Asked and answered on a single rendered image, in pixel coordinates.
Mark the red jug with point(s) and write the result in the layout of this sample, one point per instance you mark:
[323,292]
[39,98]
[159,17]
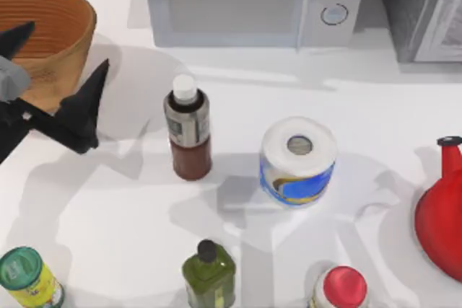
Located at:
[442,214]

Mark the brown bottle with white cap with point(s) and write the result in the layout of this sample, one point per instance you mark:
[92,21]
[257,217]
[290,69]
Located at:
[188,131]

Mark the pale grey rounded box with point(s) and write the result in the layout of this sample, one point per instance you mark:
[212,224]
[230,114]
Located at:
[11,79]

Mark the microwave knob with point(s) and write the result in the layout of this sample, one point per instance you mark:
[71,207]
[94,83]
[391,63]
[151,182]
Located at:
[334,14]

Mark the white and blue paper roll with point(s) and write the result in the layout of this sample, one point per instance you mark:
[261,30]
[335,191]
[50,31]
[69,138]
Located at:
[297,167]

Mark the pale microwave oven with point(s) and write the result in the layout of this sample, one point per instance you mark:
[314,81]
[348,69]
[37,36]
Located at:
[231,5]

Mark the yellow can with green lid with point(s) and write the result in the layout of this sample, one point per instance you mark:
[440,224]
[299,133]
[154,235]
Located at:
[29,279]

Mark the brown woven basket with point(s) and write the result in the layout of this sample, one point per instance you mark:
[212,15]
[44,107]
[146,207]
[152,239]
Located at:
[61,48]

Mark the olive green bottle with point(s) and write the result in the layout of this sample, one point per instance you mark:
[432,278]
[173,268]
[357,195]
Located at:
[209,279]

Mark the jar with red lid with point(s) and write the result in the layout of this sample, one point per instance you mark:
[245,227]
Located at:
[344,286]

